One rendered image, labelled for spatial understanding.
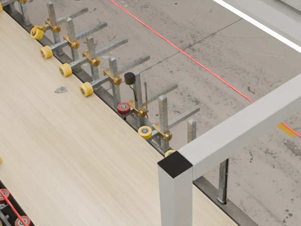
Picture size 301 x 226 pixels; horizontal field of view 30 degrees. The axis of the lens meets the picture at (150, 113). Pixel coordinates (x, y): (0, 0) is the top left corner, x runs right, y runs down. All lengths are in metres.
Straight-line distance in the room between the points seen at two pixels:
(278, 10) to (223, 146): 0.60
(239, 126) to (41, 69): 2.82
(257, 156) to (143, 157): 1.44
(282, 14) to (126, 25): 4.20
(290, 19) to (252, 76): 3.51
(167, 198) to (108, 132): 2.23
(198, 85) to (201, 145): 3.87
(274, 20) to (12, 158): 2.06
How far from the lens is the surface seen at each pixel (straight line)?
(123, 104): 3.46
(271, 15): 1.59
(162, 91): 3.59
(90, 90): 3.51
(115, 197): 2.98
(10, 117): 3.54
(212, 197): 3.22
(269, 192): 4.17
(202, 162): 1.06
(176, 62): 5.19
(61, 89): 3.62
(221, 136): 1.09
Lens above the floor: 3.25
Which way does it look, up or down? 44 degrees down
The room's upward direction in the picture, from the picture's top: 4 degrees counter-clockwise
